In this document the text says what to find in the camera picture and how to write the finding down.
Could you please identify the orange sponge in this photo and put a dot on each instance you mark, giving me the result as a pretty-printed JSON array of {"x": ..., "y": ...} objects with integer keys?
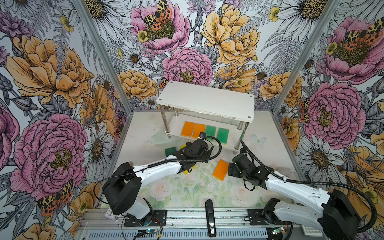
[
  {"x": 221, "y": 170},
  {"x": 188, "y": 129},
  {"x": 198, "y": 129}
]

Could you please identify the yellow sponge flat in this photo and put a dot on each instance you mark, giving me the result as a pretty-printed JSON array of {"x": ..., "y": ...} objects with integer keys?
[{"x": 187, "y": 171}]

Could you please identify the aluminium front rail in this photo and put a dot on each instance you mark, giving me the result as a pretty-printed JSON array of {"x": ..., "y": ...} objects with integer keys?
[{"x": 181, "y": 224}]

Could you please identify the light green sponge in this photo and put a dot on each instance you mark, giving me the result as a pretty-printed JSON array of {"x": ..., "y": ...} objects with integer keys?
[
  {"x": 210, "y": 132},
  {"x": 223, "y": 135}
]

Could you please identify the small white alarm clock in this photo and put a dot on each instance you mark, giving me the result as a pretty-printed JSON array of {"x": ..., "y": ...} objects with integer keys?
[{"x": 110, "y": 215}]

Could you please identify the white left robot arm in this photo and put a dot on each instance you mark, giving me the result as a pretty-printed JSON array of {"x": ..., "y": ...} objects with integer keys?
[{"x": 122, "y": 188}]

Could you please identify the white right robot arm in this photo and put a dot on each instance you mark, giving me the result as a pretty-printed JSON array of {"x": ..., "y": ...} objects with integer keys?
[{"x": 331, "y": 213}]

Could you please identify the black stapler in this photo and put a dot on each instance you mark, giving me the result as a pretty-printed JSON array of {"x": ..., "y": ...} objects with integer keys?
[{"x": 210, "y": 217}]

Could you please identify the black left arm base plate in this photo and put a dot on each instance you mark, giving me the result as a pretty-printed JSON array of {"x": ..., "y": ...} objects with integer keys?
[{"x": 156, "y": 218}]

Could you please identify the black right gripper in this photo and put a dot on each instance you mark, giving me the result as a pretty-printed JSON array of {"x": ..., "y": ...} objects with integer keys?
[{"x": 234, "y": 173}]

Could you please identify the white two-tier metal shelf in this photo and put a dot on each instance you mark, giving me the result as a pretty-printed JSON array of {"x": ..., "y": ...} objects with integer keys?
[{"x": 181, "y": 102}]

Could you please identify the dark green scouring sponge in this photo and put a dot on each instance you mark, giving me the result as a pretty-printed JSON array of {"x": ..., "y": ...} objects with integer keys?
[{"x": 170, "y": 151}]

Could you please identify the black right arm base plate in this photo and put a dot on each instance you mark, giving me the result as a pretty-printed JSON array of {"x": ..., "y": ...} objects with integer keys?
[{"x": 261, "y": 217}]

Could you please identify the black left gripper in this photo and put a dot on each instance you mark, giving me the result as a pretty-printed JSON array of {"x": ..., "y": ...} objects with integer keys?
[{"x": 204, "y": 156}]

